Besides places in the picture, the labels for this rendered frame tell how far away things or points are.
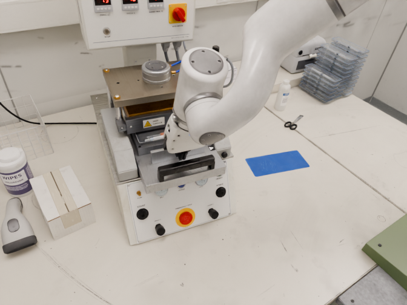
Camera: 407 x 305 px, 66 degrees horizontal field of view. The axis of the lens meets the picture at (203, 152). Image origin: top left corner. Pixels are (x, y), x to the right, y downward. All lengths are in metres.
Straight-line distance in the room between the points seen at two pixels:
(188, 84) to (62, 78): 0.95
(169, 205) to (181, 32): 0.53
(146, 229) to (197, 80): 0.52
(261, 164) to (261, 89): 0.70
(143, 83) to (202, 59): 0.36
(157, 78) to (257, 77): 0.43
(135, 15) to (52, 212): 0.59
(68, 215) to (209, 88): 0.57
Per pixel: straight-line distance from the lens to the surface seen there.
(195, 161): 0.79
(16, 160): 1.07
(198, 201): 0.94
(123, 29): 0.99
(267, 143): 1.31
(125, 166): 0.84
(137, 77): 0.93
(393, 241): 1.09
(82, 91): 1.49
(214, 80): 0.54
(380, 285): 1.04
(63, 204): 0.97
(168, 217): 0.93
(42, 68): 1.41
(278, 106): 1.51
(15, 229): 0.98
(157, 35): 1.02
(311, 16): 0.52
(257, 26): 0.53
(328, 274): 0.99
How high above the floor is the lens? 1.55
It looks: 41 degrees down
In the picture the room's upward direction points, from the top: 5 degrees clockwise
